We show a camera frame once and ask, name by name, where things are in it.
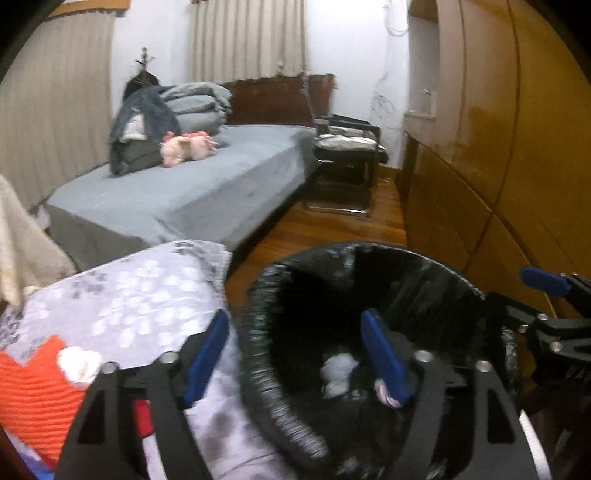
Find pink face mask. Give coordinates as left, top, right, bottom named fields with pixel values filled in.
left=374, top=379, right=401, bottom=409

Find grey sock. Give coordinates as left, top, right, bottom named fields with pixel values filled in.
left=320, top=352, right=359, bottom=399

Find orange foam net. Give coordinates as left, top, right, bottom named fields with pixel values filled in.
left=0, top=336, right=84, bottom=467

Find red sock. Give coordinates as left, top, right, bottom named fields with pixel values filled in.
left=133, top=399, right=154, bottom=439

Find white tissue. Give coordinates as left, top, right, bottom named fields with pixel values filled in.
left=56, top=346, right=103, bottom=389

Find black lined trash bin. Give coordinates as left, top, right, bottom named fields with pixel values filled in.
left=239, top=241, right=523, bottom=480

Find grey floral quilt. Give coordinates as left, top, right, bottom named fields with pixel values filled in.
left=1, top=240, right=295, bottom=479

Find brown wooden wardrobe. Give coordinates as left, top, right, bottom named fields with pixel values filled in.
left=406, top=1, right=590, bottom=318

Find bed with grey sheet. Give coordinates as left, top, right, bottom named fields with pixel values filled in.
left=45, top=125, right=315, bottom=270

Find beige quilt over chair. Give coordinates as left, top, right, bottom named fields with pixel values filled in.
left=1, top=176, right=76, bottom=311

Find black metal chair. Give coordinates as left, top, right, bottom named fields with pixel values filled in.
left=301, top=75, right=389, bottom=218

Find pink plush pig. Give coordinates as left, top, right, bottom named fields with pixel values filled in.
left=160, top=131, right=218, bottom=168

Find folded grey blanket pile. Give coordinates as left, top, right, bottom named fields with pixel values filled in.
left=108, top=82, right=232, bottom=177

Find dark wooden headboard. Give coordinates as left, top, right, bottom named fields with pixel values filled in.
left=225, top=73, right=335, bottom=126

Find wooden coat stand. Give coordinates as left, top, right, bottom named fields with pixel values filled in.
left=122, top=47, right=160, bottom=101

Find left beige curtain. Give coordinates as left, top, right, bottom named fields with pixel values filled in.
left=1, top=11, right=115, bottom=208

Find beige curtain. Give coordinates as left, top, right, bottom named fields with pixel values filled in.
left=188, top=0, right=308, bottom=84
left=1, top=11, right=115, bottom=208

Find right beige curtain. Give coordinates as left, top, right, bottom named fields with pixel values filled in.
left=188, top=0, right=308, bottom=84

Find hanging white cables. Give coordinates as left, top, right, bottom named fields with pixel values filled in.
left=370, top=0, right=410, bottom=126

